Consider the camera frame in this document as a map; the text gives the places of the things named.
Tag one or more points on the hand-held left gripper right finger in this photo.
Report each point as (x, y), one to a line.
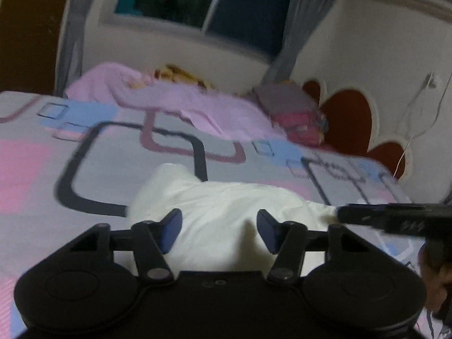
(266, 231)

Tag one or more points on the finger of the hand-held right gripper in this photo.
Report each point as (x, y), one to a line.
(360, 214)

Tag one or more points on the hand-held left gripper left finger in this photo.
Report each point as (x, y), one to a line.
(171, 229)

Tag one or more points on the white puffy jacket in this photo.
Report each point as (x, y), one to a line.
(219, 201)

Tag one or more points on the pink folded clothes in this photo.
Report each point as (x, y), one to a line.
(300, 127)

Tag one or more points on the person's right hand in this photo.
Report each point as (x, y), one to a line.
(432, 279)

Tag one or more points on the red scalloped headboard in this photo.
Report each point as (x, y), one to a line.
(348, 120)

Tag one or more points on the pink blanket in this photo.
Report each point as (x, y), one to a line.
(212, 109)

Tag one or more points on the grey folded garment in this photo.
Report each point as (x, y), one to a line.
(282, 99)

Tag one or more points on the patterned grey pink bedsheet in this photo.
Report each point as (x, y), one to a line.
(46, 169)

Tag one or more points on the yellow plush toy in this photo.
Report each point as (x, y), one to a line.
(176, 74)

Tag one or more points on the grey curtain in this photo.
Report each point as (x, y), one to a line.
(72, 31)
(307, 17)

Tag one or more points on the window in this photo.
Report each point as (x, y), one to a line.
(197, 3)

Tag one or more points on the brown wooden wardrobe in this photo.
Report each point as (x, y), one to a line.
(28, 31)

